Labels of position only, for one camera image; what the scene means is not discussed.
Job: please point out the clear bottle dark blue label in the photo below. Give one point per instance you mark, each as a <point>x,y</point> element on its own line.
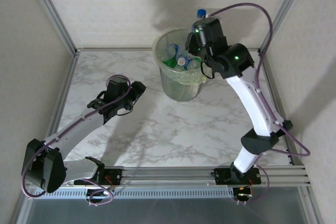
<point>173,49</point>

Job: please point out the clear bottle blue label white cap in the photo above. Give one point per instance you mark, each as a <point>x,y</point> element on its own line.
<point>181,62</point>

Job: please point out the green plastic bottle yellow cap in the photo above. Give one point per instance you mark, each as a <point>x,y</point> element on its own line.
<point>170,63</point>

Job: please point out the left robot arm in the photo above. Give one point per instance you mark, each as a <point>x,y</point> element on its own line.
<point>78,127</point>

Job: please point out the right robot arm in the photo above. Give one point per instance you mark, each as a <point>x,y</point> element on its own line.
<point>252,100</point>

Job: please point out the pale green bin liner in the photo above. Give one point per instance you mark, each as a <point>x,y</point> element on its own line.
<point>183,78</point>

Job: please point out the grey mesh waste bin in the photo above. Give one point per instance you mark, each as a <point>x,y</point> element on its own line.
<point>178,91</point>

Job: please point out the grey metal panel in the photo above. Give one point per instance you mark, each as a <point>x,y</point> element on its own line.
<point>168,212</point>

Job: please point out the aluminium table edge rail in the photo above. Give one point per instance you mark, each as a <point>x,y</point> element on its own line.
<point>118,49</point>

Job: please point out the aluminium side frame rail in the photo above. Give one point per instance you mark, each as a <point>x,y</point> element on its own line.
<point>274,90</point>
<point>62,90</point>

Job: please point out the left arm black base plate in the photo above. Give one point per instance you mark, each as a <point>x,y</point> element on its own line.
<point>118,174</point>

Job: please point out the aluminium frame post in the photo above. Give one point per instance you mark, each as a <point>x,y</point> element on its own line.
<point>48,6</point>
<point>286,6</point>

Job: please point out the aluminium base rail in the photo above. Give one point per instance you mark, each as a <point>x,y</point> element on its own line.
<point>168,175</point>

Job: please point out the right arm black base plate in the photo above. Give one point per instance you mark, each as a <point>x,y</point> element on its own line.
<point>221,175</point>

